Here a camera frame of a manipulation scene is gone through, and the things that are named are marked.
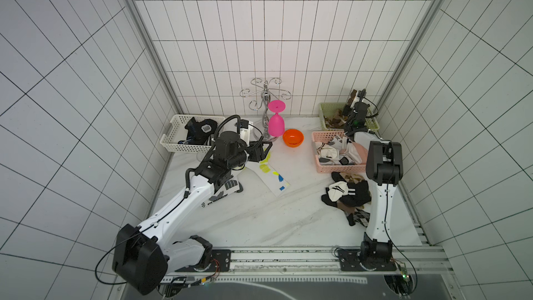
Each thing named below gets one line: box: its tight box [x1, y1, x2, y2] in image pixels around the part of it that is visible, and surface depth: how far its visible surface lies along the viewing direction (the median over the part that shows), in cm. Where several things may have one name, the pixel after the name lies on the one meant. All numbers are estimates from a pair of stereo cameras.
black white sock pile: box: [321, 172, 372, 208], surface depth 87 cm
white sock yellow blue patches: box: [244, 152, 291, 198], surface depth 95 cm
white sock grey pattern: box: [315, 134, 355, 166], surface depth 100 cm
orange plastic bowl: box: [283, 128, 304, 148], surface depth 107 cm
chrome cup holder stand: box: [239, 77, 293, 143], surface depth 94 cm
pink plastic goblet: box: [267, 100, 286, 138], surface depth 92 cm
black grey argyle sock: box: [344, 207, 371, 228], surface depth 83 cm
